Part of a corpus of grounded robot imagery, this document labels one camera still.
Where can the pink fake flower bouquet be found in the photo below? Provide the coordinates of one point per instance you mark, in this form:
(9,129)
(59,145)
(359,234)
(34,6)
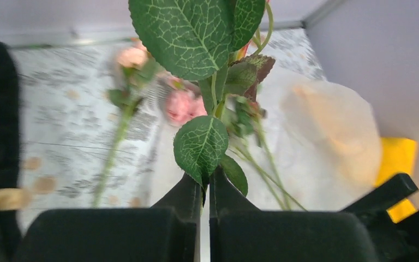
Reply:
(205,42)

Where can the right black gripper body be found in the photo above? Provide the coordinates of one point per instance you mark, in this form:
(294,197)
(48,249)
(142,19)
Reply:
(391,219)

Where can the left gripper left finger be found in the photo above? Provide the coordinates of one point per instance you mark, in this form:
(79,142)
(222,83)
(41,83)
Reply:
(183,206)

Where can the floral tablecloth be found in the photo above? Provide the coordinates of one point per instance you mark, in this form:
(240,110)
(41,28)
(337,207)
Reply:
(68,125)

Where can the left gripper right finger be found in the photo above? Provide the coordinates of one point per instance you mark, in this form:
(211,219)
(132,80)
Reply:
(228,209)

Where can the white wrapping paper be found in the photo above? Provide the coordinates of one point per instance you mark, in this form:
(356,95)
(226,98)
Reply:
(323,138)

